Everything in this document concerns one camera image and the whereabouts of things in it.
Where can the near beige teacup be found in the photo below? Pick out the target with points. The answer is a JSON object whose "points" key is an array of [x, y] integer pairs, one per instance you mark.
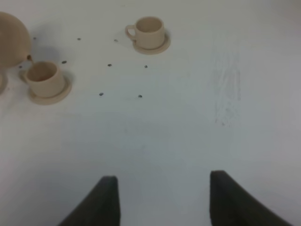
{"points": [[44, 79]]}

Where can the near beige cup saucer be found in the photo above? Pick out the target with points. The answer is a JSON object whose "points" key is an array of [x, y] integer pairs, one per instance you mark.
{"points": [[51, 100]]}

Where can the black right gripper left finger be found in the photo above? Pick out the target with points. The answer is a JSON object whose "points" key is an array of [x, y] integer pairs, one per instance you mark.
{"points": [[101, 207]]}

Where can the beige teapot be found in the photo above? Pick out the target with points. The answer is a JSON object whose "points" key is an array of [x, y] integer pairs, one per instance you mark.
{"points": [[15, 41]]}

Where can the beige teacup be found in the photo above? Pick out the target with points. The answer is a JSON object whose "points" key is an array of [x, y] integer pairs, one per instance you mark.
{"points": [[44, 79], [147, 33]]}

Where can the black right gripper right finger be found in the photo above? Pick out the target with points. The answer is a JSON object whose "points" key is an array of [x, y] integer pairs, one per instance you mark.
{"points": [[232, 205]]}

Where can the far beige teacup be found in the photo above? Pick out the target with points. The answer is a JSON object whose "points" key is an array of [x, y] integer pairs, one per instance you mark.
{"points": [[147, 33]]}

